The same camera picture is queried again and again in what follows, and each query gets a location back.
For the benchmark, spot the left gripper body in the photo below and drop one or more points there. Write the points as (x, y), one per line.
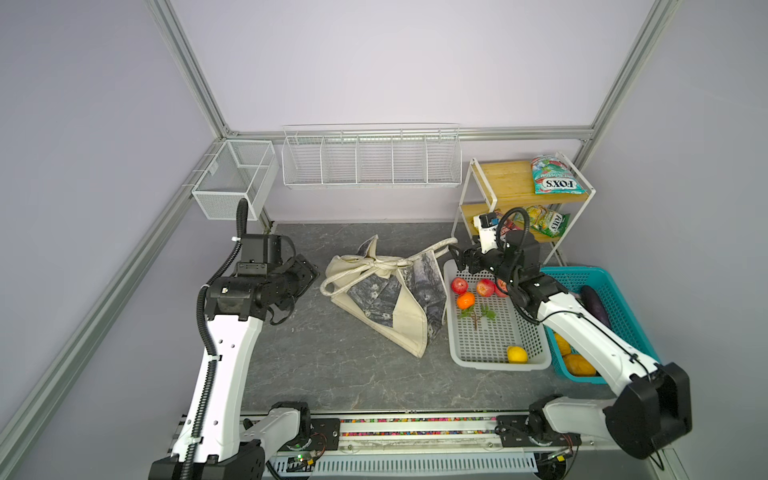
(293, 281)

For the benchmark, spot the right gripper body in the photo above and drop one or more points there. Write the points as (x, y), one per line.
(480, 262)

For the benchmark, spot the cream canvas grocery bag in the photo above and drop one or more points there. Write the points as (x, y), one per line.
(403, 299)

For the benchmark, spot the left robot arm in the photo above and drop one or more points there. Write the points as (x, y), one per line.
(232, 307)

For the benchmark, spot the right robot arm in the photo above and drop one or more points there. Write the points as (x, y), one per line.
(652, 407)

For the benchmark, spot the orange Fox's candy bag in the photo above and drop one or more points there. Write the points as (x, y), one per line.
(513, 223)

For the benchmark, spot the green Fox's candy bag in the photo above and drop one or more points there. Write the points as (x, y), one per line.
(548, 222)

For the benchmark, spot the teal Fox's candy bag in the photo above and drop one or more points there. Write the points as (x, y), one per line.
(552, 176)

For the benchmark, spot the red apple back middle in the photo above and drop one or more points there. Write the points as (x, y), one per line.
(485, 288)

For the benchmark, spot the red apple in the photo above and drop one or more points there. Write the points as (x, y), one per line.
(485, 288)
(459, 286)
(501, 288)

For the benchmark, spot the red apple back left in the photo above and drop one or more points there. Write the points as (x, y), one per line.
(459, 286)

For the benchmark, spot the red apple back right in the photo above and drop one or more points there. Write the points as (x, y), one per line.
(501, 288)

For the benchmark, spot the orange tangerine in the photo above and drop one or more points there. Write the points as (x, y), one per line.
(465, 301)

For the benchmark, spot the green leafy twig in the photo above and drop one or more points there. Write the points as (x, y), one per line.
(477, 315)

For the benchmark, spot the white plastic fruit basket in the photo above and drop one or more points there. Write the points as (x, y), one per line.
(486, 349)

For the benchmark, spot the teal plastic vegetable basket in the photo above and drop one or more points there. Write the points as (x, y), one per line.
(622, 320)

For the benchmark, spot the yellow lemon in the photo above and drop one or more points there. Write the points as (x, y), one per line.
(517, 355)

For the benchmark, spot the purple eggplant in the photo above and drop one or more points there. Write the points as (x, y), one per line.
(593, 304)

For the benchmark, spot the yellow orange squash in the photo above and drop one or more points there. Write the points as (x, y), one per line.
(578, 366)

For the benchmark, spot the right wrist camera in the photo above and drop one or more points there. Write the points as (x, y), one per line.
(487, 226)

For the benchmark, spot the white wire two-tier shelf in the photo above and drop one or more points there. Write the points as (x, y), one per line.
(491, 185)

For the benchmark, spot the small white mesh wall basket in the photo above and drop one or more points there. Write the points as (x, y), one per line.
(239, 170)

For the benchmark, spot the long white wire wall basket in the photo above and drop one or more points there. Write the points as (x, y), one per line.
(372, 155)

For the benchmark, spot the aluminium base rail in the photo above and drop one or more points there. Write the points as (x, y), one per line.
(435, 444)

